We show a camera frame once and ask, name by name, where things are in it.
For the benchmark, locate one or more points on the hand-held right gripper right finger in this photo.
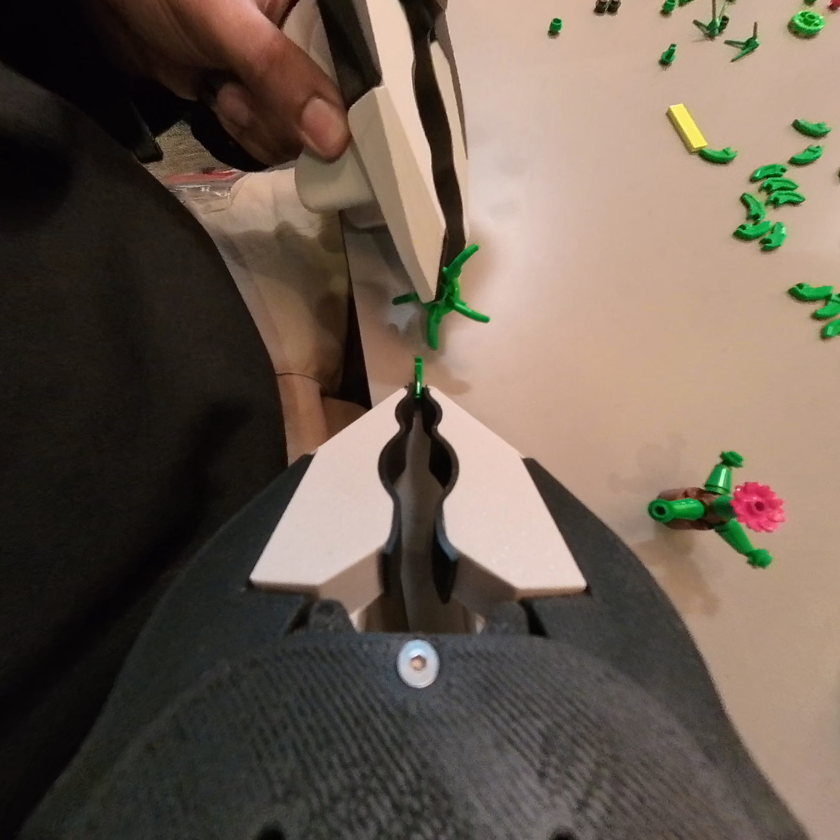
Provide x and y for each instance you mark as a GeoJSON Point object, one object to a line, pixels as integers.
{"type": "Point", "coordinates": [512, 525]}

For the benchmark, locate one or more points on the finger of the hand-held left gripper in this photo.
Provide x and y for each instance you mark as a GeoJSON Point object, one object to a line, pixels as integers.
{"type": "Point", "coordinates": [456, 131]}
{"type": "Point", "coordinates": [400, 184]}

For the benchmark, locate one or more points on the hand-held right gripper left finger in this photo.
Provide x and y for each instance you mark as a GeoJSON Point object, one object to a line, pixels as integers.
{"type": "Point", "coordinates": [321, 525]}

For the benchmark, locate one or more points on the green spiky plant stem piece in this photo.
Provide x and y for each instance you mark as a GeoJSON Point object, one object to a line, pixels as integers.
{"type": "Point", "coordinates": [446, 295]}

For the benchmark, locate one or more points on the curved green leaf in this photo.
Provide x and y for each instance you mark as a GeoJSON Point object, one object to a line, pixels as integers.
{"type": "Point", "coordinates": [418, 377]}

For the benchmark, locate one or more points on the person's left forearm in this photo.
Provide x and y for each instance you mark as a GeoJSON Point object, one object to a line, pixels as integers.
{"type": "Point", "coordinates": [46, 33]}

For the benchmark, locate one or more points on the person's left hand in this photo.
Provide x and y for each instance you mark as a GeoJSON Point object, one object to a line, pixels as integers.
{"type": "Point", "coordinates": [249, 59]}

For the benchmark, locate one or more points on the person's beige trousers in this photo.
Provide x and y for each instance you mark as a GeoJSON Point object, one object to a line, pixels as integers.
{"type": "Point", "coordinates": [289, 282]}

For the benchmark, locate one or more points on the person's black jacket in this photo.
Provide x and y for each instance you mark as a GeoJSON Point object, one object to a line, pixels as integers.
{"type": "Point", "coordinates": [118, 426]}

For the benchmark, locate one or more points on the yellow flat brick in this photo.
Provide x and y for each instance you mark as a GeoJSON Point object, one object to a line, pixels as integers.
{"type": "Point", "coordinates": [686, 128]}

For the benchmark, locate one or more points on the small potted toy flower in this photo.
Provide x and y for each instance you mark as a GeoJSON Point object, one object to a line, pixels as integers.
{"type": "Point", "coordinates": [754, 505]}

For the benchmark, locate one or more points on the group of green leaf pieces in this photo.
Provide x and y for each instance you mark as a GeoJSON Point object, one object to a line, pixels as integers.
{"type": "Point", "coordinates": [751, 231]}

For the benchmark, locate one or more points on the group of small flower pieces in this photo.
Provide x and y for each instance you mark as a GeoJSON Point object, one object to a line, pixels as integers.
{"type": "Point", "coordinates": [806, 23]}

